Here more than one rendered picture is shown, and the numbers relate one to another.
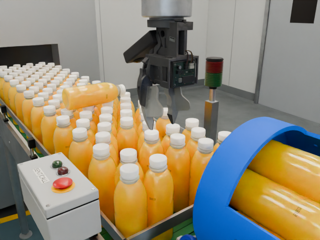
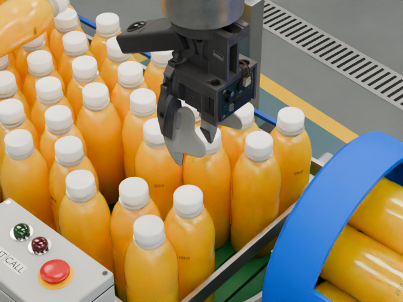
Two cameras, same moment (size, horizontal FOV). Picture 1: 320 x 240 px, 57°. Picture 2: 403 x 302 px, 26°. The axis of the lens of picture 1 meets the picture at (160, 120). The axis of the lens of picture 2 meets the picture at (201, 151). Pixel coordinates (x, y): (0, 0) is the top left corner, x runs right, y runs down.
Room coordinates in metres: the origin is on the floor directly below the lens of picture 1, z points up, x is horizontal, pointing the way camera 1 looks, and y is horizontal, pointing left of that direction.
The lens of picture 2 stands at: (-0.24, 0.15, 1.91)
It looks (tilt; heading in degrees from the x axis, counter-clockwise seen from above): 41 degrees down; 349
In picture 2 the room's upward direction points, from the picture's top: straight up
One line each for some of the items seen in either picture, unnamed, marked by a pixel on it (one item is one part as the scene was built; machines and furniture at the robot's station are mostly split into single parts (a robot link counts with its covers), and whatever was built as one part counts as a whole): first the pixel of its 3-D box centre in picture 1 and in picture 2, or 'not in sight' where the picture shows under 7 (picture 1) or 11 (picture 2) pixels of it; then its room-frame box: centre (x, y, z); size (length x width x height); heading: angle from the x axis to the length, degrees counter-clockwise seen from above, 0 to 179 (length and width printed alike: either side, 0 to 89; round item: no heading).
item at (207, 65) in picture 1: (214, 66); not in sight; (1.05, -0.20, 1.23); 0.06 x 0.06 x 0.04
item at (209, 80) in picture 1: (213, 78); not in sight; (1.05, -0.20, 1.18); 0.06 x 0.06 x 0.05
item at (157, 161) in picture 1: (158, 163); (188, 202); (0.57, 0.00, 1.10); 0.04 x 0.04 x 0.02
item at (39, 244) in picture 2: (63, 170); (39, 243); (0.53, 0.20, 1.11); 0.02 x 0.02 x 0.01
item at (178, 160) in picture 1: (176, 174); (207, 190); (0.69, -0.05, 1.00); 0.07 x 0.07 x 0.19
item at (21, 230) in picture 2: (56, 164); (21, 230); (0.56, 0.22, 1.11); 0.02 x 0.02 x 0.01
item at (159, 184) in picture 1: (158, 201); (189, 253); (0.57, 0.00, 1.00); 0.07 x 0.07 x 0.19
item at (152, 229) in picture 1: (197, 207); (252, 248); (0.59, -0.09, 0.96); 0.40 x 0.01 x 0.03; 127
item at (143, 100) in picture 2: (149, 126); (143, 103); (0.80, 0.03, 1.10); 0.04 x 0.04 x 0.02
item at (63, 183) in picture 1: (63, 184); (54, 272); (0.48, 0.19, 1.11); 0.04 x 0.04 x 0.01
